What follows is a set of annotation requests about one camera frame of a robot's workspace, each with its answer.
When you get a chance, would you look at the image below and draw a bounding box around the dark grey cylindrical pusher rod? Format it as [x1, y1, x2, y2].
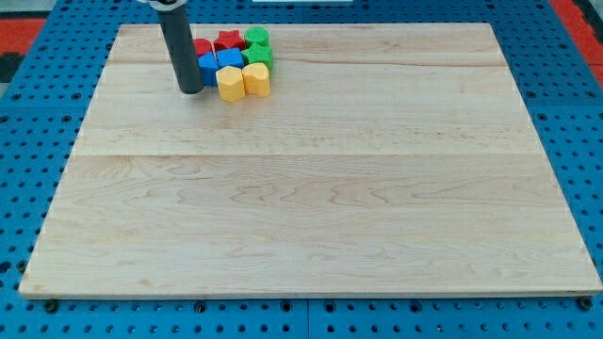
[155, 2, 204, 94]

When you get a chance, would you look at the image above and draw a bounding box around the green circle block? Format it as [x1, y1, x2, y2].
[243, 26, 269, 48]

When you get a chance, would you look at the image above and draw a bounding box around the red circle block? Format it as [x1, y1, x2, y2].
[193, 38, 214, 57]

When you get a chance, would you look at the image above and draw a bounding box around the red star block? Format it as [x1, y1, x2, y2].
[213, 30, 247, 51]

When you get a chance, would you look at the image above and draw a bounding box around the green star block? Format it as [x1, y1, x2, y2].
[241, 43, 273, 71]

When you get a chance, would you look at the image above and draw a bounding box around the blue moon block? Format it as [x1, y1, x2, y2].
[197, 52, 219, 87]

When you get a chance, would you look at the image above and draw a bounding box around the blue cube block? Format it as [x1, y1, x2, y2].
[216, 47, 245, 69]

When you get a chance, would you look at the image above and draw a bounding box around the yellow hexagon block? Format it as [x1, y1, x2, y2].
[216, 66, 246, 103]

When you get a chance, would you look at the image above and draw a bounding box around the yellow heart block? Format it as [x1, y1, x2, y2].
[242, 63, 271, 97]

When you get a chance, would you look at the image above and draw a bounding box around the light wooden board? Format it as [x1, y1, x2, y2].
[19, 23, 602, 299]

